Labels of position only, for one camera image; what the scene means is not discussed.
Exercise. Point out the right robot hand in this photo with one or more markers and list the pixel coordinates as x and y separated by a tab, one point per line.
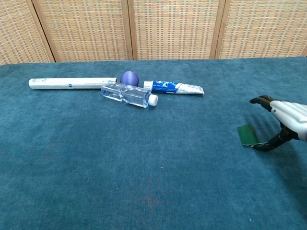
290	117

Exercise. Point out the dark green card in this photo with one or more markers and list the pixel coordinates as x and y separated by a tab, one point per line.
247	135

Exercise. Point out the blue white toothpaste tube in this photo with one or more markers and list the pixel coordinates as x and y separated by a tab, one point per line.
168	86

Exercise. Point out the woven folding screen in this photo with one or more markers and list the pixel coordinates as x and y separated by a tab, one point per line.
168	28

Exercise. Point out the clear plastic water bottle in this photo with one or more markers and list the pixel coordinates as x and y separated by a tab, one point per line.
134	97

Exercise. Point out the purple ball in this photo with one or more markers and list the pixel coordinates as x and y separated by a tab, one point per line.
129	77

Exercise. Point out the teal table cloth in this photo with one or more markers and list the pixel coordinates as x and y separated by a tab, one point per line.
96	155

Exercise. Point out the white wrap roll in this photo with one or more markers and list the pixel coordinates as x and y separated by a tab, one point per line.
60	83

